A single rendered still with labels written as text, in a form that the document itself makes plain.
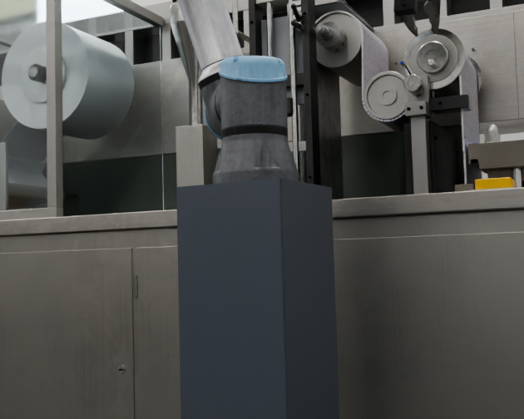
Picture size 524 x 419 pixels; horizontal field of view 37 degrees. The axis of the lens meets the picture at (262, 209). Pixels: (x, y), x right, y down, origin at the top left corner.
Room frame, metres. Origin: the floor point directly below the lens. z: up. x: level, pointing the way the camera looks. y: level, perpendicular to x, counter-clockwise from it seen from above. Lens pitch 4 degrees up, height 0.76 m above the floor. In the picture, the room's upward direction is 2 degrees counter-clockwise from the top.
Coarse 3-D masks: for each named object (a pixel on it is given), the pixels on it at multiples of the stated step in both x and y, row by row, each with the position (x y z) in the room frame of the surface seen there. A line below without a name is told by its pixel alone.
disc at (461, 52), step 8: (424, 32) 1.85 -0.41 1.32; (432, 32) 1.84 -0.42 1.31; (440, 32) 1.84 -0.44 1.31; (448, 32) 1.83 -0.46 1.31; (416, 40) 1.86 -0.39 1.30; (456, 40) 1.82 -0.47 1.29; (408, 48) 1.87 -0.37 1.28; (408, 56) 1.87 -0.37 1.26; (464, 56) 1.82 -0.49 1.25; (408, 64) 1.87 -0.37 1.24; (408, 72) 1.87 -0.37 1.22; (456, 72) 1.82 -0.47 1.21; (448, 80) 1.83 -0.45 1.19; (432, 88) 1.85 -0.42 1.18
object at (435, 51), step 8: (424, 48) 1.83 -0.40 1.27; (432, 48) 1.83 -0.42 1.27; (440, 48) 1.82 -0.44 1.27; (424, 56) 1.83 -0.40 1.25; (432, 56) 1.83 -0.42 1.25; (440, 56) 1.82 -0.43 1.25; (448, 56) 1.82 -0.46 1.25; (424, 64) 1.83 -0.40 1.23; (440, 64) 1.82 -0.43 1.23; (432, 72) 1.83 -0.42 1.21
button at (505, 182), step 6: (480, 180) 1.55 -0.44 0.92; (486, 180) 1.54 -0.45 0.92; (492, 180) 1.54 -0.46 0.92; (498, 180) 1.53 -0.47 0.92; (504, 180) 1.53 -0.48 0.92; (510, 180) 1.52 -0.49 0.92; (480, 186) 1.55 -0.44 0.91; (486, 186) 1.54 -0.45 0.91; (492, 186) 1.54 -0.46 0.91; (498, 186) 1.53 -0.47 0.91; (504, 186) 1.53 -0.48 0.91; (510, 186) 1.52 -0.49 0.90
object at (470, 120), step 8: (464, 80) 1.86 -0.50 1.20; (464, 88) 1.86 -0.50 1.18; (472, 88) 1.97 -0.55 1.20; (472, 96) 1.96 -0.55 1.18; (472, 104) 1.96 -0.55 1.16; (464, 112) 1.84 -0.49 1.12; (472, 112) 1.95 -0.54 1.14; (464, 120) 1.84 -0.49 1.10; (472, 120) 1.95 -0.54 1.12; (464, 128) 1.83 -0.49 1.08; (472, 128) 1.94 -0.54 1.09; (472, 136) 1.94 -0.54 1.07; (464, 144) 1.82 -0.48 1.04
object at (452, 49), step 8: (424, 40) 1.85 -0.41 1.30; (432, 40) 1.84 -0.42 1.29; (440, 40) 1.83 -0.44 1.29; (448, 40) 1.82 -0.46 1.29; (416, 48) 1.86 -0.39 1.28; (448, 48) 1.82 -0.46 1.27; (456, 48) 1.82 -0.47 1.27; (416, 56) 1.86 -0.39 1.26; (456, 56) 1.82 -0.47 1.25; (416, 64) 1.86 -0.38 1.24; (448, 64) 1.83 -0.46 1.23; (456, 64) 1.82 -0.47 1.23; (416, 72) 1.86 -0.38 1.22; (424, 72) 1.85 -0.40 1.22; (440, 72) 1.83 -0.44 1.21; (448, 72) 1.83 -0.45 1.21; (432, 80) 1.84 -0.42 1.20; (440, 80) 1.84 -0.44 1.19; (456, 80) 1.89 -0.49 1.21; (440, 88) 1.92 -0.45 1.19; (448, 88) 1.93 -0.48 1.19; (456, 88) 1.95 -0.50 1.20; (440, 96) 2.06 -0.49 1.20
